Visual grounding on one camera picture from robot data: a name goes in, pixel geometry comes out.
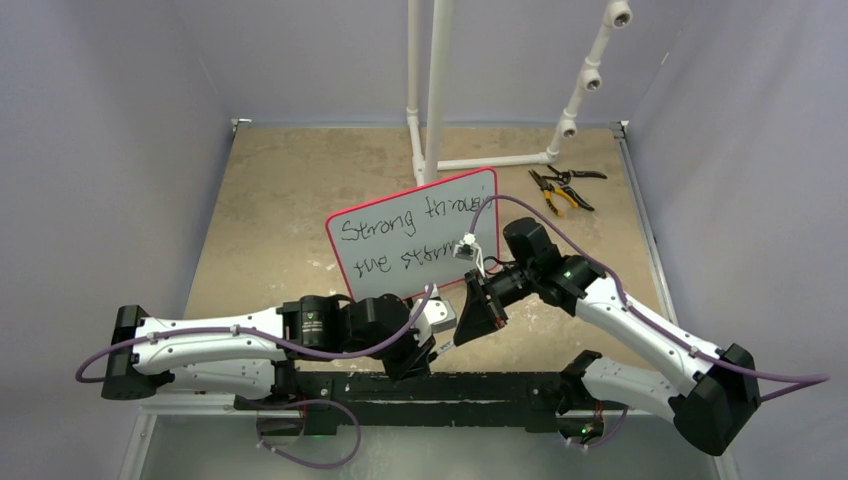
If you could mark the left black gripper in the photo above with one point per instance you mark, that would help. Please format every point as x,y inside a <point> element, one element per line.
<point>414,362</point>

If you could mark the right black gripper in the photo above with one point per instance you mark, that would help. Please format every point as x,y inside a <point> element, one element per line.
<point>480,315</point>

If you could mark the red-framed whiteboard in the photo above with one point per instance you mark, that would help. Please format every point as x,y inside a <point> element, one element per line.
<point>401,243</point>

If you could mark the black whiteboard marker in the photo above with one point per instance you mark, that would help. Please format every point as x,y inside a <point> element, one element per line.
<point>442,349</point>

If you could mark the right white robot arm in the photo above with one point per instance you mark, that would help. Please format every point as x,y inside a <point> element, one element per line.
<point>697,386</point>

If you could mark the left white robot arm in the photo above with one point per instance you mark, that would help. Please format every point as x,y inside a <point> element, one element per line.
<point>240,354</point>

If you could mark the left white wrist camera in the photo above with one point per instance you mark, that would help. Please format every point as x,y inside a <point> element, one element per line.
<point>432,317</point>

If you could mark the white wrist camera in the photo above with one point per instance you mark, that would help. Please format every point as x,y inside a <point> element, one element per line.
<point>468,249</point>
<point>432,317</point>

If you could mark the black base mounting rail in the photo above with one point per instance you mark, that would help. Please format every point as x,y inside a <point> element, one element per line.
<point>324,401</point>

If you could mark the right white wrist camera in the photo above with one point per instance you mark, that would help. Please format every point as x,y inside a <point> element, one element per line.
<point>468,249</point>

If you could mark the yellow-handled pliers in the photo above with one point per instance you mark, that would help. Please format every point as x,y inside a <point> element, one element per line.
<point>550,190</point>

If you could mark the white PVC pipe frame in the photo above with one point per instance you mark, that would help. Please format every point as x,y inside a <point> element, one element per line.
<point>483,63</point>

